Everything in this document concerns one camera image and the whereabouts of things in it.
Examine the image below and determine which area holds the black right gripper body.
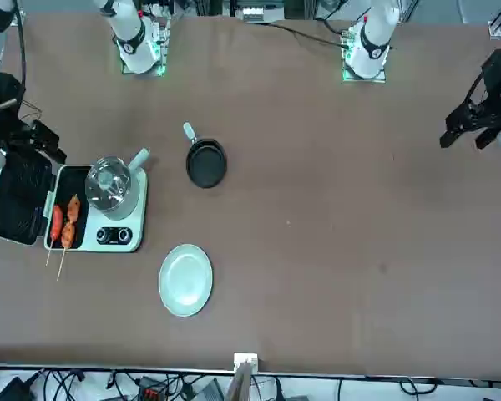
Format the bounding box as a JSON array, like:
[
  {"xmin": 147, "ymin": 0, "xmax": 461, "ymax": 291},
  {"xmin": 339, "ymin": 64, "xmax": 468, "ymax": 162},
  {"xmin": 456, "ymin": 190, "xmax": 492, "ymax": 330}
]
[{"xmin": 0, "ymin": 121, "xmax": 42, "ymax": 158}]

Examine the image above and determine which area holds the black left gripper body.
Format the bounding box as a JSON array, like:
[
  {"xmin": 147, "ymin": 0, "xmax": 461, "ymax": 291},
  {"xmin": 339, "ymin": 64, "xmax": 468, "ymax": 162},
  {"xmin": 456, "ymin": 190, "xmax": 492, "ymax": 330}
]
[{"xmin": 482, "ymin": 48, "xmax": 501, "ymax": 110}]

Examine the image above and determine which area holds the mint green cooking machine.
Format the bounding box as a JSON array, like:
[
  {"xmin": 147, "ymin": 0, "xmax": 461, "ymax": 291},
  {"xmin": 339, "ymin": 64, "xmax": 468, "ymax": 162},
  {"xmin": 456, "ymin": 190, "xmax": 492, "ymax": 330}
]
[{"xmin": 0, "ymin": 150, "xmax": 149, "ymax": 255}]

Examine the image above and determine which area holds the orange meat skewer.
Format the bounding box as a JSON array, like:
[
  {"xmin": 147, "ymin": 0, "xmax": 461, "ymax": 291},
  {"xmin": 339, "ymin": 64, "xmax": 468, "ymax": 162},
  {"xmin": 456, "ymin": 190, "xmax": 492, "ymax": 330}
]
[{"xmin": 56, "ymin": 194, "xmax": 82, "ymax": 282}]

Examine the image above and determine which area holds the glass pot lid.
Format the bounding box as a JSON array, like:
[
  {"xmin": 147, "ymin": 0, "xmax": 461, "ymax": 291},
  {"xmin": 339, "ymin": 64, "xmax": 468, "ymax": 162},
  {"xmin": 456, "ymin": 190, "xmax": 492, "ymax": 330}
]
[{"xmin": 84, "ymin": 155, "xmax": 132, "ymax": 211}]

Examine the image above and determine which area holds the mint green pot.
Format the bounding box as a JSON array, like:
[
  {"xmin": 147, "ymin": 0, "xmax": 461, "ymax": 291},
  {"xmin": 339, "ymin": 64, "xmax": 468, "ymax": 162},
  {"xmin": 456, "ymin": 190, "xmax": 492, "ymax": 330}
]
[{"xmin": 84, "ymin": 147, "xmax": 152, "ymax": 221}]

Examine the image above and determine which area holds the black frying pan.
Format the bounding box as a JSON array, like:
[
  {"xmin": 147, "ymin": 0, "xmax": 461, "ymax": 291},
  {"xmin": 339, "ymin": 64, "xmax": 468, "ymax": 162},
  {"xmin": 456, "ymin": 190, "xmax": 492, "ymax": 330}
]
[{"xmin": 182, "ymin": 121, "xmax": 228, "ymax": 190}]

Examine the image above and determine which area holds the pale green plate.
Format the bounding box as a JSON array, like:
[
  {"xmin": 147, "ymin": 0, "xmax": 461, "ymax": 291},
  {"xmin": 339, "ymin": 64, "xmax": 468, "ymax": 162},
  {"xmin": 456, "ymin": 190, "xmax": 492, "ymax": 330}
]
[{"xmin": 158, "ymin": 243, "xmax": 215, "ymax": 318}]

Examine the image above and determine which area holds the white power strip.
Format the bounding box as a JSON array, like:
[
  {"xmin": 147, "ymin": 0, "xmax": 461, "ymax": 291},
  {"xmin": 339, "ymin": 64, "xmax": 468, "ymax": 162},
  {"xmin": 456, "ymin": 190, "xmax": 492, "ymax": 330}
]
[{"xmin": 240, "ymin": 4, "xmax": 265, "ymax": 23}]

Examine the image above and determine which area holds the black power adapter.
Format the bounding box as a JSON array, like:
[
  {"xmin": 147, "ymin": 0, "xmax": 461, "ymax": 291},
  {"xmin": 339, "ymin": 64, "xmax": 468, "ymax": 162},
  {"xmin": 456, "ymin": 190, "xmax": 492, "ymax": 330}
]
[{"xmin": 0, "ymin": 375, "xmax": 37, "ymax": 401}]

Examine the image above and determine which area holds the red and black device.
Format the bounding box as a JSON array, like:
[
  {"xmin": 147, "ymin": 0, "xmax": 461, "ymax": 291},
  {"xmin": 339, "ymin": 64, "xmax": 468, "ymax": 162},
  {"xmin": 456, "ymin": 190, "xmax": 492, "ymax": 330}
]
[{"xmin": 136, "ymin": 375, "xmax": 167, "ymax": 401}]

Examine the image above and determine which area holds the beige board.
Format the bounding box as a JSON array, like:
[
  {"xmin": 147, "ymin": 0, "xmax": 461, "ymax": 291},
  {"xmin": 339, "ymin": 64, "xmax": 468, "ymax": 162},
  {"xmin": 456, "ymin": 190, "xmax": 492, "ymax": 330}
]
[{"xmin": 226, "ymin": 361, "xmax": 255, "ymax": 401}]

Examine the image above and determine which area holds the mint grill lid with handle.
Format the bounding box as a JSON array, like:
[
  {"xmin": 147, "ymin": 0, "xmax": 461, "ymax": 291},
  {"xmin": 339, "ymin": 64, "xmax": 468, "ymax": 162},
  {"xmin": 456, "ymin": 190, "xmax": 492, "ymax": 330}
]
[{"xmin": 0, "ymin": 150, "xmax": 54, "ymax": 248}]

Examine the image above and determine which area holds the thin black cable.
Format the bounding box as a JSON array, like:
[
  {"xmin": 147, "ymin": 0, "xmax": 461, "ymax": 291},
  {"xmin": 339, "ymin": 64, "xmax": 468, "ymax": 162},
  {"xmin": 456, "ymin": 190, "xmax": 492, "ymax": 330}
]
[{"xmin": 269, "ymin": 21, "xmax": 348, "ymax": 48}]

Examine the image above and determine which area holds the small white bracket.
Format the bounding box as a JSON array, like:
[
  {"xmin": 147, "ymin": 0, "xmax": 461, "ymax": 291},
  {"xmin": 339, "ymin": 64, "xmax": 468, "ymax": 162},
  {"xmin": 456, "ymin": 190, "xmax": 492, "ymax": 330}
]
[{"xmin": 233, "ymin": 353, "xmax": 261, "ymax": 373}]

